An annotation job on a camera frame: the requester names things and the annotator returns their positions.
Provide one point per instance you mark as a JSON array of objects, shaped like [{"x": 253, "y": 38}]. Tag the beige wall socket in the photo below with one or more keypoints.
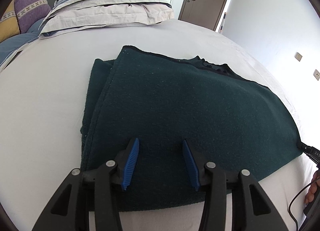
[
  {"x": 317, "y": 74},
  {"x": 298, "y": 56}
]

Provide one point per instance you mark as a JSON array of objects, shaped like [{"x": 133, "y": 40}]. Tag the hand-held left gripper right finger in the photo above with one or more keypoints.
[{"x": 190, "y": 163}]

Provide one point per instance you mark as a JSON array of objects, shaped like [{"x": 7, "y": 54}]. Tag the yellow cushion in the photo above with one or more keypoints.
[{"x": 8, "y": 25}]

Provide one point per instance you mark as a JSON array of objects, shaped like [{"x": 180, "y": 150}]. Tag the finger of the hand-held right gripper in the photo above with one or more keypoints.
[{"x": 309, "y": 151}]

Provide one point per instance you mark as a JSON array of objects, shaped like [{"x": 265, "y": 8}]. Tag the person's right hand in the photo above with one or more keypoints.
[{"x": 312, "y": 188}]

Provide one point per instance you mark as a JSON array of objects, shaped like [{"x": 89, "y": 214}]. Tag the purple cushion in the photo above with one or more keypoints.
[{"x": 31, "y": 13}]

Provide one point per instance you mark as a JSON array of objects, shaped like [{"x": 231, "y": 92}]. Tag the folded grey blue duvet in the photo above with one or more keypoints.
[{"x": 107, "y": 8}]

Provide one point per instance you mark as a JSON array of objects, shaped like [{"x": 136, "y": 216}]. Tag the dark green sweater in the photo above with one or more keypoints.
[{"x": 187, "y": 108}]

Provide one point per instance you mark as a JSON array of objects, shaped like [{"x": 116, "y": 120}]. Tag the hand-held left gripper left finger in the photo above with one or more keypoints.
[{"x": 130, "y": 163}]

